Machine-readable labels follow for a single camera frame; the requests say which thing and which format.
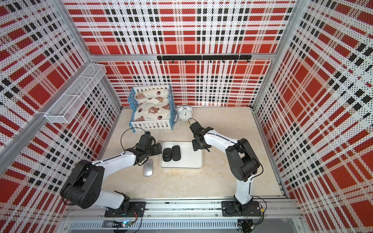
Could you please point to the white twin bell alarm clock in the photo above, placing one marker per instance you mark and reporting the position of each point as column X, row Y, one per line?
column 185, row 112

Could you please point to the white plastic storage tray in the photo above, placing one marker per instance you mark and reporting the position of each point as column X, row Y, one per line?
column 190, row 159

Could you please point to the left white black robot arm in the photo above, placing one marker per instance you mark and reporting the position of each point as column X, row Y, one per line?
column 83, row 187

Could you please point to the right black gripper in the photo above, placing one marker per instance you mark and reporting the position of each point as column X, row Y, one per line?
column 196, row 146

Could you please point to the blue white toy crib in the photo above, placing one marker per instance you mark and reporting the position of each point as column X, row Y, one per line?
column 166, row 124

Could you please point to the white wire mesh basket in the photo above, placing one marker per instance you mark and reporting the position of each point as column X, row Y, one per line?
column 67, row 106

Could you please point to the black mouse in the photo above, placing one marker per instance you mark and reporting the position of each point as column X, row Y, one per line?
column 176, row 153
column 167, row 155

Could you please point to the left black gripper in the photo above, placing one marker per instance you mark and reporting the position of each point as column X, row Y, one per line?
column 157, row 149

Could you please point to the black wall hook rail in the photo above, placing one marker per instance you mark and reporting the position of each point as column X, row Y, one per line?
column 203, row 57

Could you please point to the green circuit board with wires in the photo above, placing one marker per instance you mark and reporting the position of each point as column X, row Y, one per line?
column 116, row 225

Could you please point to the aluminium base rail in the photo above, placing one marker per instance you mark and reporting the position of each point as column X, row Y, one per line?
column 188, row 215

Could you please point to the bear print pillow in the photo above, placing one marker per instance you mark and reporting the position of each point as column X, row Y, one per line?
column 155, row 95

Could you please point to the black connector under rail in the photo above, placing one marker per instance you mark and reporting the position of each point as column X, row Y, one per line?
column 247, row 226

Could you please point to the bear print blanket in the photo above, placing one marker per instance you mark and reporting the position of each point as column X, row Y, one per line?
column 153, row 111

